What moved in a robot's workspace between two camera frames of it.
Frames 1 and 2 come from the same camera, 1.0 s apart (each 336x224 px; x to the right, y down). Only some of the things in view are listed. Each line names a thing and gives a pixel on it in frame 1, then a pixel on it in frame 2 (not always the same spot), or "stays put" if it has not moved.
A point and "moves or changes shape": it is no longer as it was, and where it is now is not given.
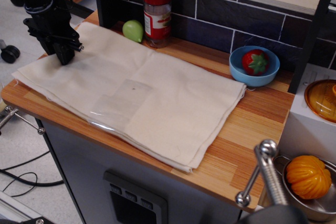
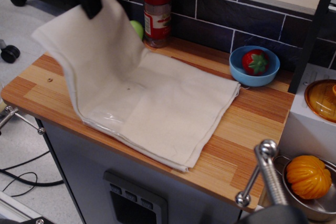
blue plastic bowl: x=237 y=70 stays put
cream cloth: x=155 y=103 moves or changes shape
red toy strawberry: x=255 y=62 stays put
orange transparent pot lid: x=320 y=98 stays put
